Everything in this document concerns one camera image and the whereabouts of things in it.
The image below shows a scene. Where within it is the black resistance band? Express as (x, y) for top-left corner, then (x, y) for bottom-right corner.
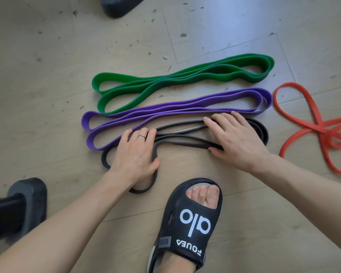
(101, 118), (269, 194)

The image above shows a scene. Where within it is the green resistance band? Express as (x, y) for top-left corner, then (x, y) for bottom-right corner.
(92, 53), (275, 115)

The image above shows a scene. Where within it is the red resistance band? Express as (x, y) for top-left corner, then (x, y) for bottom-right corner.
(273, 82), (341, 178)

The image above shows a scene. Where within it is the black slide sandal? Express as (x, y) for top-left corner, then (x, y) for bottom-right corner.
(146, 179), (223, 273)

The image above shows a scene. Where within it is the person's foot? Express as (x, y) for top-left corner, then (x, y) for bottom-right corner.
(156, 183), (220, 273)

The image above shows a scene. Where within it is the person's right forearm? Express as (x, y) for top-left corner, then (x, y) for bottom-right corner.
(253, 153), (341, 220)

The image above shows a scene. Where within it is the black dumbbell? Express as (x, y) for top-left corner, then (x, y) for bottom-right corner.
(0, 177), (48, 245)
(98, 0), (147, 19)

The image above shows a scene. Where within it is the person's left hand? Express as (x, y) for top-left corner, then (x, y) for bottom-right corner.
(108, 128), (161, 188)

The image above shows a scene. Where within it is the person's right hand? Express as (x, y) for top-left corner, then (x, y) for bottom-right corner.
(203, 111), (273, 174)

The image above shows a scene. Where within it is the person's left forearm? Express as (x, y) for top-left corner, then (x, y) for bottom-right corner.
(0, 170), (137, 273)

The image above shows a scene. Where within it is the purple resistance band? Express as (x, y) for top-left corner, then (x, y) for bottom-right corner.
(81, 87), (273, 151)

